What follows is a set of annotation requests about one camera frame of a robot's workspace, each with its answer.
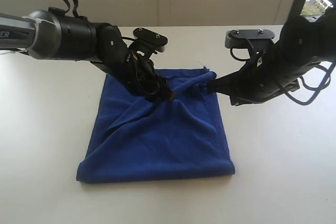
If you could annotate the blue towel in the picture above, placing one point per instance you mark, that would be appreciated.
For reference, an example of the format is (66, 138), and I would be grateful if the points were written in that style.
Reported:
(136, 140)

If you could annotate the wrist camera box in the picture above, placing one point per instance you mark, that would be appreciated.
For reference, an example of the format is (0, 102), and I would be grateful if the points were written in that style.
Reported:
(149, 40)
(240, 38)

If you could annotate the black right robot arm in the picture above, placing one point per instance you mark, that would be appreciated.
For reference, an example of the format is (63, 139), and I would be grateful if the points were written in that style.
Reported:
(299, 65)

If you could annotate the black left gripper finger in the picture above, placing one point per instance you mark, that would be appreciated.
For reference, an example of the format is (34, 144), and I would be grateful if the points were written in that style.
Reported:
(166, 93)

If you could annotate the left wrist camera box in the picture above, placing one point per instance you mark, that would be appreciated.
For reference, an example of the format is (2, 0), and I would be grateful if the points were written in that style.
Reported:
(149, 40)

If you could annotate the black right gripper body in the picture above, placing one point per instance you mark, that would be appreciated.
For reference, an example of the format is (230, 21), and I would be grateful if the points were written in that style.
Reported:
(291, 66)

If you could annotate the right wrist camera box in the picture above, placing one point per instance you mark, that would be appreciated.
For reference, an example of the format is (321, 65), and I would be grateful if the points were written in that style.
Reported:
(240, 38)

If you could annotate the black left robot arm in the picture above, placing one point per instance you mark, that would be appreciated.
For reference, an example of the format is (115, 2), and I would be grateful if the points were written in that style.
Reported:
(51, 35)

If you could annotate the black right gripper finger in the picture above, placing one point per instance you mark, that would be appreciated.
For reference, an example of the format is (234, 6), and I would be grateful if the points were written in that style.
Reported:
(227, 85)

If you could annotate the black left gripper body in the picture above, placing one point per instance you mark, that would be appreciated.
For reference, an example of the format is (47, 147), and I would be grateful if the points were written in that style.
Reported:
(133, 69)

